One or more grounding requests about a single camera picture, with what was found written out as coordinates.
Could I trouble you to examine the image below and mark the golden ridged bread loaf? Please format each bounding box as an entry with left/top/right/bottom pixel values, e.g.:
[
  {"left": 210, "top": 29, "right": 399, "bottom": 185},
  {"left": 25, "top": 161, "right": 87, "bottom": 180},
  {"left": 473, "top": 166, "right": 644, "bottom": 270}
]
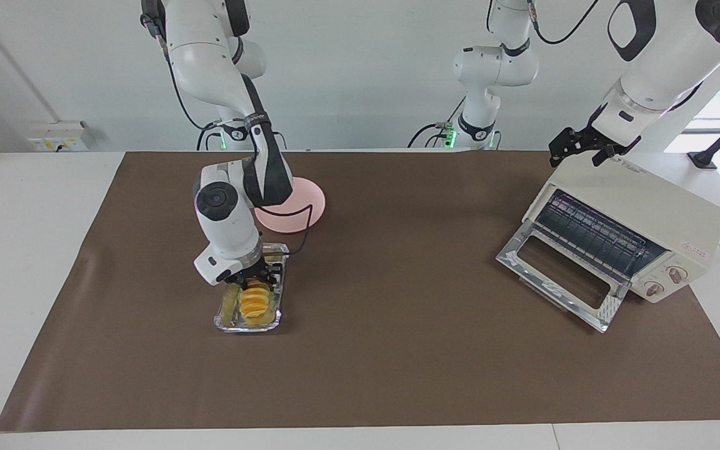
[{"left": 238, "top": 279, "right": 273, "bottom": 327}]

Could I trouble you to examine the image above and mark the aluminium foil tray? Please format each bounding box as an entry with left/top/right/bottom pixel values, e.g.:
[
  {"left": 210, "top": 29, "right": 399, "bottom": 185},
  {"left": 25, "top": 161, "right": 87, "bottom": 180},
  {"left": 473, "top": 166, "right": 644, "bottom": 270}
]
[{"left": 213, "top": 242, "right": 290, "bottom": 333}]

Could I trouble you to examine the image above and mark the white toaster oven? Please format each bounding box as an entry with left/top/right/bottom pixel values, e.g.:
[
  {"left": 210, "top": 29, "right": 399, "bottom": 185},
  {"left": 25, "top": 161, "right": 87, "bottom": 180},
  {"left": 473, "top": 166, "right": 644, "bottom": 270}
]
[{"left": 522, "top": 156, "right": 720, "bottom": 305}]

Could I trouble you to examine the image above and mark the glass oven door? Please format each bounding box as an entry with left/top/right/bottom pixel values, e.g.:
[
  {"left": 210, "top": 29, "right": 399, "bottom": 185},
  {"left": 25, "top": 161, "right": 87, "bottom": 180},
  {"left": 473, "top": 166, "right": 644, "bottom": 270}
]
[{"left": 496, "top": 219, "right": 629, "bottom": 334}]

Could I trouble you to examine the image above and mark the pink round plate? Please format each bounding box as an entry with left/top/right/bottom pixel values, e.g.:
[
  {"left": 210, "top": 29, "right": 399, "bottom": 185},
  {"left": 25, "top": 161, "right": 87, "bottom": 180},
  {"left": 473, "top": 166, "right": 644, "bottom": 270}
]
[{"left": 254, "top": 177, "right": 326, "bottom": 234}]

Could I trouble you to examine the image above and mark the brown table mat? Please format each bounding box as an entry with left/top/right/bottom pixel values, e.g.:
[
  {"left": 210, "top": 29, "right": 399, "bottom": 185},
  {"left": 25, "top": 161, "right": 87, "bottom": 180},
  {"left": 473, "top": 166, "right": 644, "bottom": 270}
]
[{"left": 0, "top": 150, "right": 720, "bottom": 433}]

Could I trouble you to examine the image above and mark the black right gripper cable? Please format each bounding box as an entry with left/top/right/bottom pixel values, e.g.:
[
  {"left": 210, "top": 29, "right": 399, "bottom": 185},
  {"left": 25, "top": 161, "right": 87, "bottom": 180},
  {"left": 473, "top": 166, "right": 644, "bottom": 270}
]
[{"left": 254, "top": 203, "right": 314, "bottom": 257}]

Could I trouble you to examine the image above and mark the metal oven wire rack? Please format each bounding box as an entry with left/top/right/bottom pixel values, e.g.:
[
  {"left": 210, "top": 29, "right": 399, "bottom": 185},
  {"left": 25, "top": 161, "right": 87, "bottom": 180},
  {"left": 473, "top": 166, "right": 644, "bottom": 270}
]
[{"left": 534, "top": 191, "right": 667, "bottom": 282}]

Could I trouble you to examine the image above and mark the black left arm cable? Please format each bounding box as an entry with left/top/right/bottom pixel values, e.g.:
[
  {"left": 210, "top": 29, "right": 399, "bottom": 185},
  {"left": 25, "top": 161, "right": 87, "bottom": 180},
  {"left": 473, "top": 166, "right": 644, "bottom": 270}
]
[{"left": 526, "top": 0, "right": 602, "bottom": 46}]

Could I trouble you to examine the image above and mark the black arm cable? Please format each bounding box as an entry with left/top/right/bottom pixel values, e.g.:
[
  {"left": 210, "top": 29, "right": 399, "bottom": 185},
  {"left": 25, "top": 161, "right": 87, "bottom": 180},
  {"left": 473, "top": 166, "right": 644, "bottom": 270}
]
[
  {"left": 157, "top": 34, "right": 223, "bottom": 133},
  {"left": 526, "top": 0, "right": 602, "bottom": 46}
]

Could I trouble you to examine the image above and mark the black left base cable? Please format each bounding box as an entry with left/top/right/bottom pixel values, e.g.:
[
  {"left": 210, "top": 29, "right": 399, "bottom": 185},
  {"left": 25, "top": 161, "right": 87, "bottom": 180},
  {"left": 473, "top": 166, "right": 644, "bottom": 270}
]
[{"left": 406, "top": 97, "right": 468, "bottom": 149}]

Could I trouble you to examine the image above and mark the black base cable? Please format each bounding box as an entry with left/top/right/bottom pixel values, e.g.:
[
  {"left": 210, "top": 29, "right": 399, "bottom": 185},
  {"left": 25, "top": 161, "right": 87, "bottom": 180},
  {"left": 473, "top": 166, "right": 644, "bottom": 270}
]
[
  {"left": 406, "top": 97, "right": 468, "bottom": 149},
  {"left": 196, "top": 120, "right": 226, "bottom": 151}
]

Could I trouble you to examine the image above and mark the black right base cable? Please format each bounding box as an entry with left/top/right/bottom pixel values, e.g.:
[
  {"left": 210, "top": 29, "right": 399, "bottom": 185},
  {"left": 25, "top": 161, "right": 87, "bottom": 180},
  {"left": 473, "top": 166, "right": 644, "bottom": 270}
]
[{"left": 196, "top": 120, "right": 226, "bottom": 151}]

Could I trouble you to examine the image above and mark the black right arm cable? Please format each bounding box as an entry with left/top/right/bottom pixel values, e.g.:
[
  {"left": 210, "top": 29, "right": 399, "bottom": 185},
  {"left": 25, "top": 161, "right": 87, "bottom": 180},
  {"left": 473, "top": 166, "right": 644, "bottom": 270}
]
[{"left": 157, "top": 34, "right": 223, "bottom": 133}]

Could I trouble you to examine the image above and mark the white wall socket box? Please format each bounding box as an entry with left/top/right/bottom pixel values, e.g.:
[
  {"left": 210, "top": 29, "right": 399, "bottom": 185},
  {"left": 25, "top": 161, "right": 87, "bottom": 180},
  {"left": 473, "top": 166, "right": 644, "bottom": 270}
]
[{"left": 26, "top": 121, "right": 90, "bottom": 153}]

